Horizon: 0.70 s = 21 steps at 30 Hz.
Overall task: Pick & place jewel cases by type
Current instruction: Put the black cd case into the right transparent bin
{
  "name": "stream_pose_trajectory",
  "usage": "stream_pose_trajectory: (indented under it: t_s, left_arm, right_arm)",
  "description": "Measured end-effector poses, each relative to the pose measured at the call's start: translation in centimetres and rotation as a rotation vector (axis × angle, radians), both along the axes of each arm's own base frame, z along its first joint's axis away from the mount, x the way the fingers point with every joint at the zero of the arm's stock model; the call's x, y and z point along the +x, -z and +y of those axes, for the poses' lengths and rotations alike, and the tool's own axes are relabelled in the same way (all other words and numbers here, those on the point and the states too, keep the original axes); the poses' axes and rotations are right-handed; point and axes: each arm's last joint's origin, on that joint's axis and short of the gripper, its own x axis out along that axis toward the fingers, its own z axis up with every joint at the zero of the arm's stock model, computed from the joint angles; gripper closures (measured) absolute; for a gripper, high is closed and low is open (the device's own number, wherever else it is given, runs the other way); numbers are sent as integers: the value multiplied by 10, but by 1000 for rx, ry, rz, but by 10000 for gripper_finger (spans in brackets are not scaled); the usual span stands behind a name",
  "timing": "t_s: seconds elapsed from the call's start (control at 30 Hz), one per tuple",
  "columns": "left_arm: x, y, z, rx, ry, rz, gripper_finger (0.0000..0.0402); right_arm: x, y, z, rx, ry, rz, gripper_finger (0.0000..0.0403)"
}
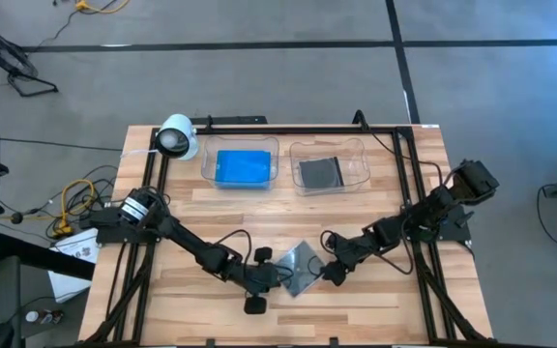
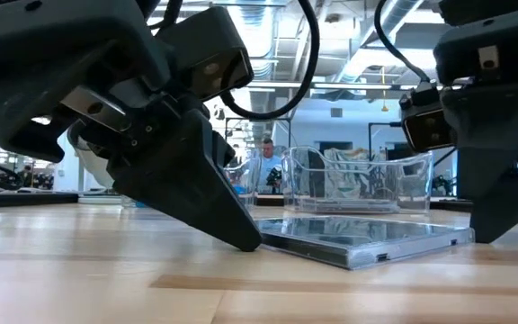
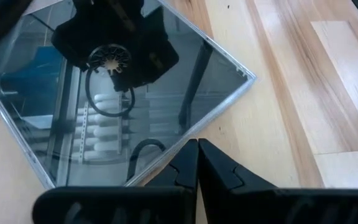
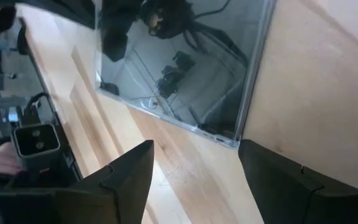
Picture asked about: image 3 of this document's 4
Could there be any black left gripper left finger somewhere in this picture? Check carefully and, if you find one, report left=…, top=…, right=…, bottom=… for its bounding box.
left=32, top=138, right=199, bottom=224

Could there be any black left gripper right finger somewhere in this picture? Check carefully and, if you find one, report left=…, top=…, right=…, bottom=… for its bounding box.
left=198, top=138, right=358, bottom=224

